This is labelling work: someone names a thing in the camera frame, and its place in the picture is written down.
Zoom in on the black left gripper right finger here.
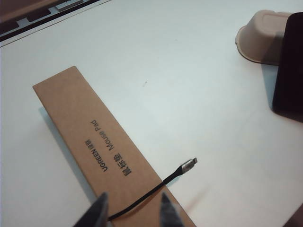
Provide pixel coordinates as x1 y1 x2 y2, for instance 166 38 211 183
159 192 185 227

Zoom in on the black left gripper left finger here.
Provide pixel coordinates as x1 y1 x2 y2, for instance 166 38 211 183
75 192 110 227

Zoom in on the black charging cable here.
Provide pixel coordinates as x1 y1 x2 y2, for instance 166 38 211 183
107 157 198 221

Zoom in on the black smartphone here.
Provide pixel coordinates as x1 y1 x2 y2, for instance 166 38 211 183
271 11 303 123

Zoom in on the long brown cardboard box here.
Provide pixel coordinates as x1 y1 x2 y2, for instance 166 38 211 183
32 65 197 227

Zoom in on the white desk cable tray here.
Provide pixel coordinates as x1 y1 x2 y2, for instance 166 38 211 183
0 0 112 48

